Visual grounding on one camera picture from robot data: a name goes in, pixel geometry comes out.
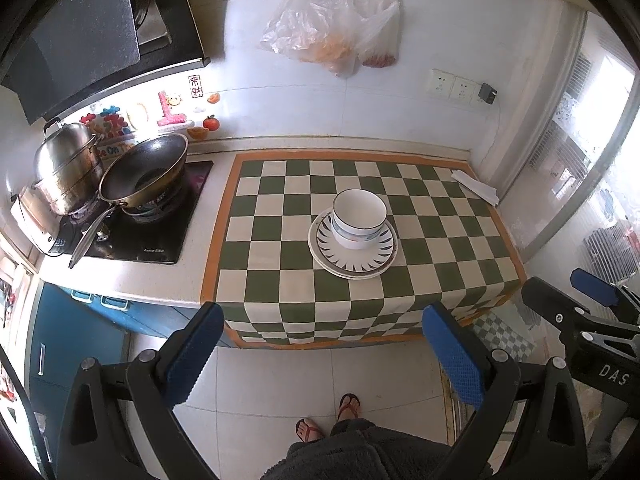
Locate black range hood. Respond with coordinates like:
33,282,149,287
0,0,211,126

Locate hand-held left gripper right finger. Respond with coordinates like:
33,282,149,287
421,302,588,480

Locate green checkered table cloth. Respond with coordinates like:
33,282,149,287
200,151,528,350

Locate glass sliding door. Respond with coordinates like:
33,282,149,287
500,10,640,281

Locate colourful letter wall sticker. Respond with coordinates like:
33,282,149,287
80,105,137,156

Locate pink number wall sticker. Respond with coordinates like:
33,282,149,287
156,91,195,128

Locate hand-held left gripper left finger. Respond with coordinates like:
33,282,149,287
55,301,226,480

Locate folded white cloth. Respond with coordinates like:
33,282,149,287
451,169,501,206

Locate white plate blue leaf rim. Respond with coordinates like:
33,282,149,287
314,212,397,274

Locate person's right foot in sandal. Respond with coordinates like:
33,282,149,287
336,393,361,423

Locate clear plastic bag red contents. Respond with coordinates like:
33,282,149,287
357,0,401,68

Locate white kitchen appliance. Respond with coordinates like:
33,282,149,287
10,192,56,253

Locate black gas stove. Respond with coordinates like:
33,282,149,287
47,160,214,266

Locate clear plastic bag orange contents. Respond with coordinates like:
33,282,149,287
258,0,401,78

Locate steel steamer pot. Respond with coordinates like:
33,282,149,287
31,117,106,216

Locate white floral plate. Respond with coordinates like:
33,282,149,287
307,210,399,280

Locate grey fleece robe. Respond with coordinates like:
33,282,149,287
257,420,451,480

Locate black wok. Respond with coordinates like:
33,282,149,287
69,133,190,269

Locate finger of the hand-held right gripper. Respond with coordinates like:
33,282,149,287
571,268,623,307
521,276,593,343

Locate person's left foot in sandal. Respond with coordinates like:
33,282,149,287
295,417,326,443

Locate blue kitchen cabinet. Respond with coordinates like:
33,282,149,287
25,282,236,431

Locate person's foot in sandal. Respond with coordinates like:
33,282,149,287
336,393,361,423
295,417,326,443

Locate white bowl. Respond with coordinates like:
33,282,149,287
331,189,388,233

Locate white wall outlet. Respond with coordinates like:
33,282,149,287
429,68,456,98
450,76,476,106

